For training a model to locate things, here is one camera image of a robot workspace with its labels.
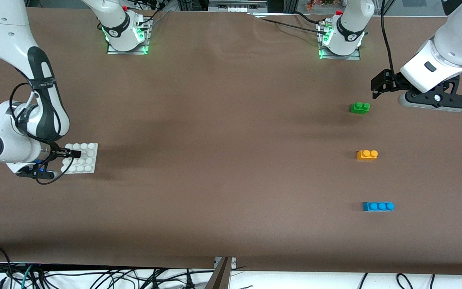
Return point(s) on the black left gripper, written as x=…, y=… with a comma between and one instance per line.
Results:
x=392, y=84

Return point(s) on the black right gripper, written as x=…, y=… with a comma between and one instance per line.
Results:
x=57, y=151

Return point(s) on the white studded base plate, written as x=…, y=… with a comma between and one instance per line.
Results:
x=88, y=162

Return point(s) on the yellow two-stud block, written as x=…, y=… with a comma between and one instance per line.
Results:
x=367, y=155

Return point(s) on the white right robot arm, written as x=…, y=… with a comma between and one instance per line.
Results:
x=10, y=24

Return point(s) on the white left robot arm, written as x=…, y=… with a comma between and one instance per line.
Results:
x=455, y=40

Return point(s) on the green two-stud block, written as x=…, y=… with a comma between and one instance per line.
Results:
x=360, y=108

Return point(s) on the blue three-stud block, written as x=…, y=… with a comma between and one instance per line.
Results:
x=377, y=207

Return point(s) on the orange and green object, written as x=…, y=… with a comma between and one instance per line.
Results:
x=321, y=4

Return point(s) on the white background device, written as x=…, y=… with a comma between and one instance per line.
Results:
x=235, y=7

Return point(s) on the brown table cover sheet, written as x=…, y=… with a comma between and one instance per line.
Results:
x=231, y=220

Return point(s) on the metal table frame bracket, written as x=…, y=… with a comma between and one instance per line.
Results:
x=223, y=261

